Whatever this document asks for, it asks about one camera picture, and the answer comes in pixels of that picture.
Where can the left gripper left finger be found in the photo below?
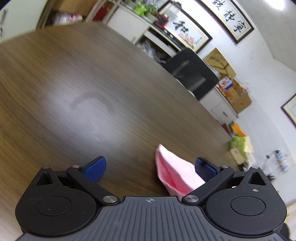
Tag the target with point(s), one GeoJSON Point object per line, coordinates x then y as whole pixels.
{"type": "Point", "coordinates": [59, 203]}

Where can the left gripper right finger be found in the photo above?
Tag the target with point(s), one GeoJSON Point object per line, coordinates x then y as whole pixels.
{"type": "Point", "coordinates": [237, 202]}

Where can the pink towel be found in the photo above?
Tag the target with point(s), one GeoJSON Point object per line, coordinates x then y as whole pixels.
{"type": "Point", "coordinates": [177, 175]}

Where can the green tissue box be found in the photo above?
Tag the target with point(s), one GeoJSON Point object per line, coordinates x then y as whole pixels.
{"type": "Point", "coordinates": [240, 149]}

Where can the white low sideboard cabinet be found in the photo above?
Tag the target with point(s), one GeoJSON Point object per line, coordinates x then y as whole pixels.
{"type": "Point", "coordinates": [161, 49]}

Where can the large brown cardboard box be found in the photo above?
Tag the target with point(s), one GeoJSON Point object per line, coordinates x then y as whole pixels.
{"type": "Point", "coordinates": [217, 61]}

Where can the black office chair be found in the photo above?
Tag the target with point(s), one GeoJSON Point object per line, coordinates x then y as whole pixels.
{"type": "Point", "coordinates": [192, 72]}

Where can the framed calligraphy lotus picture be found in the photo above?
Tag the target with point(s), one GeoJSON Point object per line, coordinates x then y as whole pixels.
{"type": "Point", "coordinates": [182, 29]}

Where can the long framed calligraphy scroll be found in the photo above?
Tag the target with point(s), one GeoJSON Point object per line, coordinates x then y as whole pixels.
{"type": "Point", "coordinates": [230, 17]}

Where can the red base blender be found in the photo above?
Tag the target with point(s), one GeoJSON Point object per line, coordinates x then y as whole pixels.
{"type": "Point", "coordinates": [161, 21]}

